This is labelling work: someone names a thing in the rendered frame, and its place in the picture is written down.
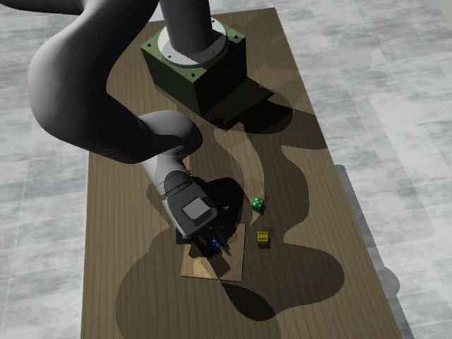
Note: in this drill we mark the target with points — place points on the yellow die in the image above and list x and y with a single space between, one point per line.
262 238

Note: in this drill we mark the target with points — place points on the tan square mat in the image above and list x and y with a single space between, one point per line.
226 264

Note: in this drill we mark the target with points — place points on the blue die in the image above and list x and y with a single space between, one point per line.
213 246

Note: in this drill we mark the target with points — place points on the green die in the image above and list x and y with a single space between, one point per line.
257 204

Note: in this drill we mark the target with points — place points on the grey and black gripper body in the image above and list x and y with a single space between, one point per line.
174 202

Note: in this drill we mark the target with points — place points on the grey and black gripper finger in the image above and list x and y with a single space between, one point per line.
194 241
217 226

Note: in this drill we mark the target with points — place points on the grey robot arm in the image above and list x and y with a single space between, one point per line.
67 80

